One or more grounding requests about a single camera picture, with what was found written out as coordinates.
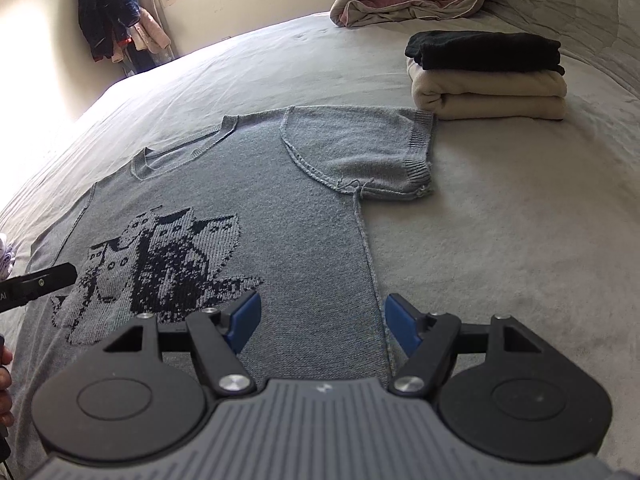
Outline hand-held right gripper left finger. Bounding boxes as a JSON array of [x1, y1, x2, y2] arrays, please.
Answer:
[[102, 290, 263, 397]]

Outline stack of white folded clothes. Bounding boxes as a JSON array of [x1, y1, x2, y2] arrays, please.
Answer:
[[0, 232, 18, 281]]

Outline grey knit sweater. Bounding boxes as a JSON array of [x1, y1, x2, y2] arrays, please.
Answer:
[[9, 105, 437, 471]]

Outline hanging dark blue jacket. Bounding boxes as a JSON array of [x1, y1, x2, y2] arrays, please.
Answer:
[[76, 0, 142, 61]]

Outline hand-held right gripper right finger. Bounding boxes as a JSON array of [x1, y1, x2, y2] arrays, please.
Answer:
[[385, 292, 541, 397]]

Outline grey quilted headboard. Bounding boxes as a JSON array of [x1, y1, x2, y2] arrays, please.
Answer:
[[480, 0, 640, 91]]

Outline black folded garment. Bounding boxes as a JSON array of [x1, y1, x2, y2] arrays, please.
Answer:
[[405, 31, 566, 76]]

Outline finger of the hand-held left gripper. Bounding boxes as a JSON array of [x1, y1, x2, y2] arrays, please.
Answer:
[[11, 262, 78, 304]]

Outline hanging pink clothes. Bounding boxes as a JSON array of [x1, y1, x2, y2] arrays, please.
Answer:
[[112, 7, 171, 63]]

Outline person's left hand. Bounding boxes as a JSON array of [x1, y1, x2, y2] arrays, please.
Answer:
[[0, 347, 14, 427]]

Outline grey bed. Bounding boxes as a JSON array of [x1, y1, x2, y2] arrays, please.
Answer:
[[0, 10, 640, 480]]

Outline beige folded garment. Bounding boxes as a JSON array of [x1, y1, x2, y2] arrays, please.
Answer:
[[406, 57, 568, 122]]

